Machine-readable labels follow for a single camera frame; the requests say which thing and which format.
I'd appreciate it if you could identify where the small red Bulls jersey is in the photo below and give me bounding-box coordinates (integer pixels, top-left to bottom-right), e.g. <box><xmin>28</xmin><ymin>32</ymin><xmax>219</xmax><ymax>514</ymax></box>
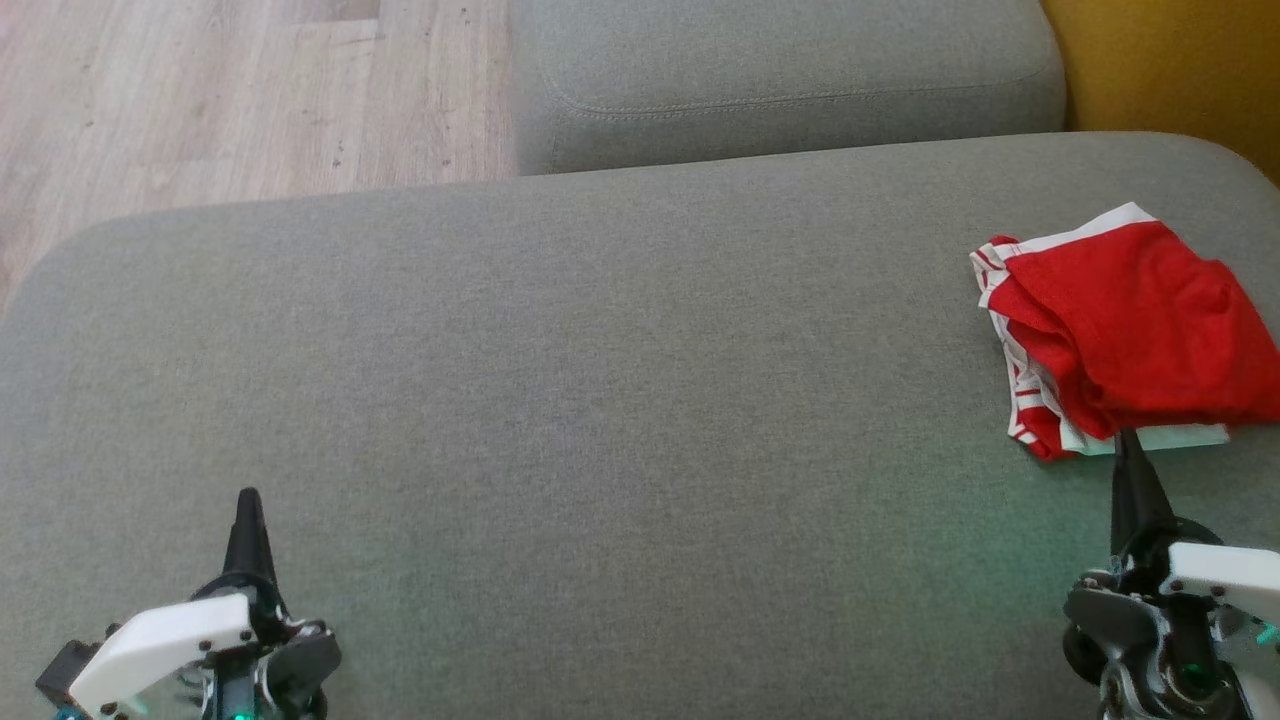
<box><xmin>990</xmin><ymin>203</ymin><xmax>1280</xmax><ymax>441</ymax></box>

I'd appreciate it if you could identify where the yellow sofa cushion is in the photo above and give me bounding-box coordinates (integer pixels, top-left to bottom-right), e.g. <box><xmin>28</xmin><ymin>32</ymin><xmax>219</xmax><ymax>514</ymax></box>
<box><xmin>1040</xmin><ymin>0</ymin><xmax>1280</xmax><ymax>186</ymax></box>

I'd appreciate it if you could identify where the small grey sofa cushion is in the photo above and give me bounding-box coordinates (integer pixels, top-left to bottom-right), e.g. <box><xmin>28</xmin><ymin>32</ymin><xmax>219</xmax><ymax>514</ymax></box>
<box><xmin>510</xmin><ymin>0</ymin><xmax>1066</xmax><ymax>176</ymax></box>

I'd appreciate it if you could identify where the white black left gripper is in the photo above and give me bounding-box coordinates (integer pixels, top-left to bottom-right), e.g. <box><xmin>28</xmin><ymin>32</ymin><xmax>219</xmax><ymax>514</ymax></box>
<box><xmin>68</xmin><ymin>488</ymin><xmax>341</xmax><ymax>720</ymax></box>

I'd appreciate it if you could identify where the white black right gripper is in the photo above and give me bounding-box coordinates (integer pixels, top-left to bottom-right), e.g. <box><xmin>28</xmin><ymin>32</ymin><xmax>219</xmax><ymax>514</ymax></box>
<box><xmin>1062</xmin><ymin>428</ymin><xmax>1280</xmax><ymax>720</ymax></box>

